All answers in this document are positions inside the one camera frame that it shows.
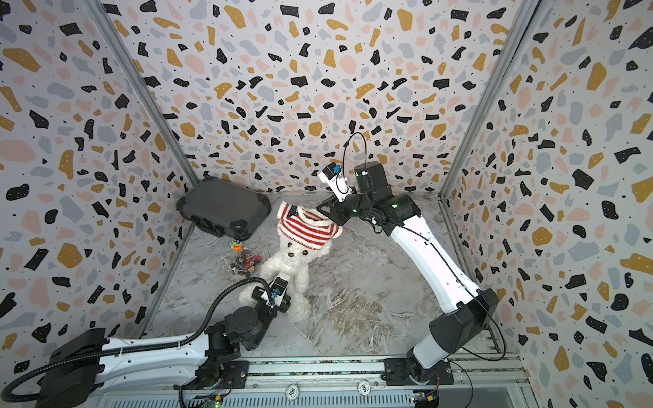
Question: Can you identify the white teddy bear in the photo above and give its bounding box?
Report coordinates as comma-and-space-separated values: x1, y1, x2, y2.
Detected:
259, 232, 332, 323

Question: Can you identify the red white striped sweater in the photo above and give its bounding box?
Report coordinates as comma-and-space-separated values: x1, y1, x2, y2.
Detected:
277, 202, 343, 250

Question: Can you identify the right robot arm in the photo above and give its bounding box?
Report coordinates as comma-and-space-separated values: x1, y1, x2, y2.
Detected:
317, 161, 498, 384

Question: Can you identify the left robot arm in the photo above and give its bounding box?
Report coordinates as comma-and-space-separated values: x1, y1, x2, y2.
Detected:
36, 278, 292, 407

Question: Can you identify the clear bag of small toys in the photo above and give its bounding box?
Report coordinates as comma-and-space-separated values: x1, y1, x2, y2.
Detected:
230, 241, 263, 278

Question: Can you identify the dark grey hard case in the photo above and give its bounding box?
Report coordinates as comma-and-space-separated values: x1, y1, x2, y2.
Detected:
176, 176, 272, 241

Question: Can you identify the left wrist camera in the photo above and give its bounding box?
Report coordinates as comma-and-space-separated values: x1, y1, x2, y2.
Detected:
270, 276, 292, 313

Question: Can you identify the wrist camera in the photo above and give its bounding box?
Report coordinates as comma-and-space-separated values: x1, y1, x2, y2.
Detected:
270, 276, 292, 313
319, 163, 352, 202

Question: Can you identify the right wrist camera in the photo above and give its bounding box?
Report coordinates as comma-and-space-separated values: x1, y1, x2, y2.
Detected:
319, 163, 352, 202

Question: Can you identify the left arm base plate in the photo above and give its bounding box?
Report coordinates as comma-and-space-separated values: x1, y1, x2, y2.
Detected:
173, 360, 250, 390

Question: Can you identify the black corrugated cable hose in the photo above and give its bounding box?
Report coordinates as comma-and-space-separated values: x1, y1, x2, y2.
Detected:
0, 277, 277, 403

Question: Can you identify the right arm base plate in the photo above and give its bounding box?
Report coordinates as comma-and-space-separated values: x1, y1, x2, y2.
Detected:
381, 357, 454, 386

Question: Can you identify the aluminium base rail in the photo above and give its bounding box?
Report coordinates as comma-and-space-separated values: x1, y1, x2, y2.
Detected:
85, 354, 538, 407

